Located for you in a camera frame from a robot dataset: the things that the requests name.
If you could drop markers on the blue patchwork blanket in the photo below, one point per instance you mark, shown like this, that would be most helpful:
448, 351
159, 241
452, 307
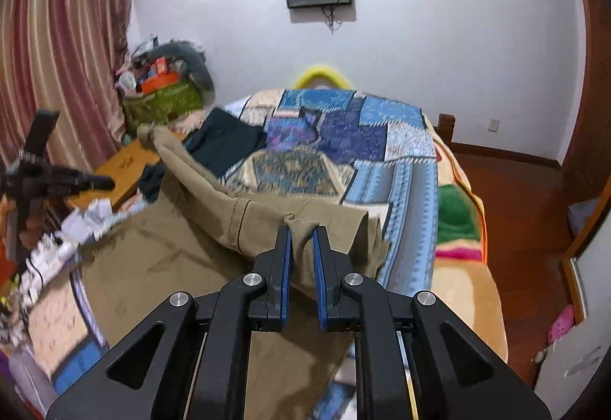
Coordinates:
334, 138

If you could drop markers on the white crumpled paper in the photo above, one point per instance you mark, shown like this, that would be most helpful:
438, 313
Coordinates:
90, 215

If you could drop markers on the small red box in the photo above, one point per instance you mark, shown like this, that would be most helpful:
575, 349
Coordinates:
161, 66

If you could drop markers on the white bottle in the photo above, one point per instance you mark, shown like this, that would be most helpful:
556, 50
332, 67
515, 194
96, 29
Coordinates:
128, 81

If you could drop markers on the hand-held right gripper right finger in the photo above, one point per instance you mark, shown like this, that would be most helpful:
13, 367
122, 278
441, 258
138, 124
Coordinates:
319, 281

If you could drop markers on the yellow foam headboard pad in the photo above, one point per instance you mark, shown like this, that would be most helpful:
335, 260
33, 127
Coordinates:
320, 69

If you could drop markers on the cream patterned sheet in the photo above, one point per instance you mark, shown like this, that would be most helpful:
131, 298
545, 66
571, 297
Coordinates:
57, 329

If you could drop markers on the white wardrobe sliding door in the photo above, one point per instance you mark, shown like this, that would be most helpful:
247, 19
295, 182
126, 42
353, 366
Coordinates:
592, 281

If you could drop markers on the wooden bed post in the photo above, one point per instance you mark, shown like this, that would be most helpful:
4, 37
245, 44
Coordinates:
446, 129

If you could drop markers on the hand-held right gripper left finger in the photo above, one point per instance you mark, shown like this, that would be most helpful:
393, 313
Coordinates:
285, 277

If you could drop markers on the dark teal pants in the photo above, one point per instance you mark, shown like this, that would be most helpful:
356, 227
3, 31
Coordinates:
229, 138

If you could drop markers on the pile of clothes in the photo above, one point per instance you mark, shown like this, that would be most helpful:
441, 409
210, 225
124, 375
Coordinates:
142, 51

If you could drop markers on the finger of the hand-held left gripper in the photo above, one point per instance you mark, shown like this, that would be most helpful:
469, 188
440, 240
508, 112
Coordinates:
81, 182

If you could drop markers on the white power strip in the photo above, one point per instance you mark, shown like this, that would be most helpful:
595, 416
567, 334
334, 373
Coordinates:
52, 250

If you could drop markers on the khaki pants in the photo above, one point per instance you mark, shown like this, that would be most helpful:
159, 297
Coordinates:
191, 234

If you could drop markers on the striped pink curtain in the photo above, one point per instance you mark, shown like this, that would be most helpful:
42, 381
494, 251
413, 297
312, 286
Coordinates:
57, 43

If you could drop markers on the white wall socket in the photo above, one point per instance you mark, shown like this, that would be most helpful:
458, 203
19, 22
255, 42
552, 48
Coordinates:
494, 125

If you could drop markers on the black cloth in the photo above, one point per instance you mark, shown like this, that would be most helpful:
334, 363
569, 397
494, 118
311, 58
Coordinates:
152, 183

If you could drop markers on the green fabric storage bin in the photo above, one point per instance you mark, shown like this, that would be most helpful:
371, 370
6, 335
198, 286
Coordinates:
162, 107

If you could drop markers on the wooden lap table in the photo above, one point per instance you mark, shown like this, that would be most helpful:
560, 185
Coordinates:
124, 162

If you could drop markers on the pink slipper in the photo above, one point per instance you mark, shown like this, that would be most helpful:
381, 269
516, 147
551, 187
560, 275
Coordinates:
561, 322

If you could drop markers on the orange box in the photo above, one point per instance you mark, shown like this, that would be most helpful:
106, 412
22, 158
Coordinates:
160, 82

